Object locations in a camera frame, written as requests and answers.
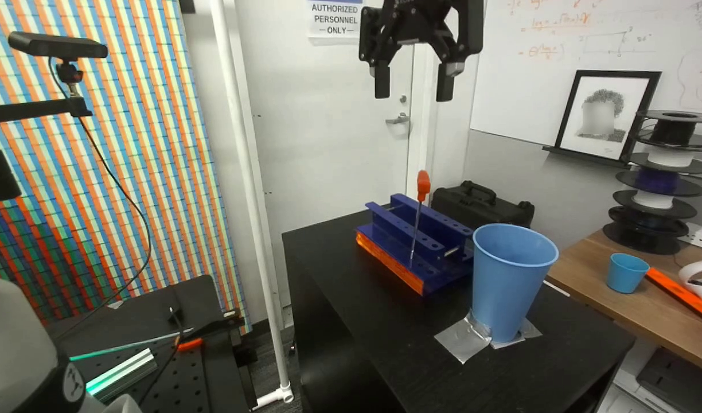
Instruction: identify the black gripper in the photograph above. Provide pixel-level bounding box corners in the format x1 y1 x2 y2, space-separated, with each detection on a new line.
356 0 486 106

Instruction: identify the orange handled screwdriver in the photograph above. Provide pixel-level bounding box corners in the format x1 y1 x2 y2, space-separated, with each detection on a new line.
406 167 434 266

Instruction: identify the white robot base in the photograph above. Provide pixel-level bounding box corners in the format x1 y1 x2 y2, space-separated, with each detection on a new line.
0 274 88 413

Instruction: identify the large blue plastic cup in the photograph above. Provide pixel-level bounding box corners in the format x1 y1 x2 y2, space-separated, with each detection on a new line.
466 221 563 347

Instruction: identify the small blue cup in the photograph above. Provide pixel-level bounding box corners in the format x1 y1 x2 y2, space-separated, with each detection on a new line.
607 251 651 296

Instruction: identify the white round object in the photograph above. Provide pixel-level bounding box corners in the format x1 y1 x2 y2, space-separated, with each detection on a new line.
676 257 702 309

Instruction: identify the white paper door sign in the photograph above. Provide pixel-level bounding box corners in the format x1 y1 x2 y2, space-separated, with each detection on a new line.
305 0 367 42

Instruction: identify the black carrying case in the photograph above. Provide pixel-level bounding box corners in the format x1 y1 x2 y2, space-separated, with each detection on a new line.
429 180 537 231

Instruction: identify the blue and orange tool rack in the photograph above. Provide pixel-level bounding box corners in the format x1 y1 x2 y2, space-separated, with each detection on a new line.
353 191 476 299

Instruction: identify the white whiteboard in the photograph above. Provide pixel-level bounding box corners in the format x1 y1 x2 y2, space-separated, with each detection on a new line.
469 0 702 149

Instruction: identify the black framed portrait picture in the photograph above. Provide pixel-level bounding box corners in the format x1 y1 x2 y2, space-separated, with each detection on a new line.
544 70 666 167

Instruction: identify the white vertical pole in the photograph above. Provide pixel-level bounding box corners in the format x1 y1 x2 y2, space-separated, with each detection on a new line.
208 0 296 412

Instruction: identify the grey tape patch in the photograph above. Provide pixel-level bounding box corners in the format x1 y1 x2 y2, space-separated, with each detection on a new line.
432 315 547 368

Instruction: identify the blue filament spool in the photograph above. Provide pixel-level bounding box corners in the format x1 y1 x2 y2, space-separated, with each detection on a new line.
616 167 702 200

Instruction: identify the black cabinet table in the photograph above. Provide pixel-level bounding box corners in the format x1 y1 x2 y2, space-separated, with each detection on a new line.
281 210 639 413

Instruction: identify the black filament spool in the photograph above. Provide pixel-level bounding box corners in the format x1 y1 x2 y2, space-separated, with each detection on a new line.
635 108 702 153
602 205 694 257

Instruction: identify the white filament spool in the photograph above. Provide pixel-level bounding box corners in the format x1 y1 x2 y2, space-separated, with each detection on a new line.
610 189 700 223
632 148 702 178

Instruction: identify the wooden side table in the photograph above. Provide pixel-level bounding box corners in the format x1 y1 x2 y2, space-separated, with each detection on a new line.
547 228 702 379

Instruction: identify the striped colourful backdrop panel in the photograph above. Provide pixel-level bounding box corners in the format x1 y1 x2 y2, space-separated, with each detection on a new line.
0 0 245 326

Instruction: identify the orange flat tool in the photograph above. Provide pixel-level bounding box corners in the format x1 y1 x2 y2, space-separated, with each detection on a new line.
643 265 702 323

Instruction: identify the black perforated breadboard table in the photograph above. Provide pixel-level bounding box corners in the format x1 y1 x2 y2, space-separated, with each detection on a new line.
44 274 252 413

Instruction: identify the black flat box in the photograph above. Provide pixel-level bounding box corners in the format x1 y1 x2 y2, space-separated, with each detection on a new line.
635 344 702 413

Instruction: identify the aluminium extrusion bar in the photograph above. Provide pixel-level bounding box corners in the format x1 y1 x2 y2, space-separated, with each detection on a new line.
68 344 161 400

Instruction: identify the thin black camera cable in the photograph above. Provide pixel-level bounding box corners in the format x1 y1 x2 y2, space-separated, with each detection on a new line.
46 57 157 308

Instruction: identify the small orange handled tool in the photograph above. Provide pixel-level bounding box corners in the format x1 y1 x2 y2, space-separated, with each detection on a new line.
172 336 208 355

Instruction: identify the black bar camera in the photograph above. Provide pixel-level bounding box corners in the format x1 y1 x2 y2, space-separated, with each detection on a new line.
5 30 111 63

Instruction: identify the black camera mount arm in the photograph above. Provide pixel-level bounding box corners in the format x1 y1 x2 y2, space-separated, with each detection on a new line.
0 57 94 126

